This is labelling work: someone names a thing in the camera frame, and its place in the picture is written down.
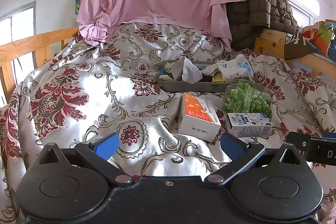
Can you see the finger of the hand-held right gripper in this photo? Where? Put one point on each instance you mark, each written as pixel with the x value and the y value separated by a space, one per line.
pixel 329 135
pixel 298 141

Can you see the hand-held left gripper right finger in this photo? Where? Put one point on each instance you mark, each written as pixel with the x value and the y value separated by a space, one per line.
pixel 231 143

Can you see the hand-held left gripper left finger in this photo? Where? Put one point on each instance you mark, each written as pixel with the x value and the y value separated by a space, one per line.
pixel 107 145

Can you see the yellow cuffed sock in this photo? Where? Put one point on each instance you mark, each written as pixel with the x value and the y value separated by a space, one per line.
pixel 217 78

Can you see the grey tray with cartoon print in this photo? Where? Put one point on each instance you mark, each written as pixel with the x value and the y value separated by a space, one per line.
pixel 189 86

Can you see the white towel with blue print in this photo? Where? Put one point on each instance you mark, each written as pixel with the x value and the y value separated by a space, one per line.
pixel 233 69

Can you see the grey cloth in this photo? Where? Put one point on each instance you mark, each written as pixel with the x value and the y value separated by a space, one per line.
pixel 186 70

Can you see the blue white milk carton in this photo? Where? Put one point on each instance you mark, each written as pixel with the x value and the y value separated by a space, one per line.
pixel 249 124

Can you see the white orange medicine box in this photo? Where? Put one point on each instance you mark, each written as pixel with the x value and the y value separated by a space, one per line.
pixel 198 119

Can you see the clear container of green beads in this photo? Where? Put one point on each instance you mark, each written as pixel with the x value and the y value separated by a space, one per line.
pixel 245 99

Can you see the floral satin bedspread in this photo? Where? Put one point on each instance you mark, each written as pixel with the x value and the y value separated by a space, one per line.
pixel 99 98

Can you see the brown printed cloth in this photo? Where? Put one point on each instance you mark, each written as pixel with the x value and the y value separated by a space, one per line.
pixel 298 47

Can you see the orange green patterned cloth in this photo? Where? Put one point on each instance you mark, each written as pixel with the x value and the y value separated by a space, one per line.
pixel 321 35

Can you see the olive quilted jacket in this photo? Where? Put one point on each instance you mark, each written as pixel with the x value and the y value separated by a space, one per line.
pixel 260 3

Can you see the white framed window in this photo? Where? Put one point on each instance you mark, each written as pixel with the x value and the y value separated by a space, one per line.
pixel 18 27

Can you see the wooden bunk frame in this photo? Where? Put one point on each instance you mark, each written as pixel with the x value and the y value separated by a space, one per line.
pixel 270 41

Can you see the wooden bed rail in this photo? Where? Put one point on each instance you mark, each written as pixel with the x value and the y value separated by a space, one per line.
pixel 31 41

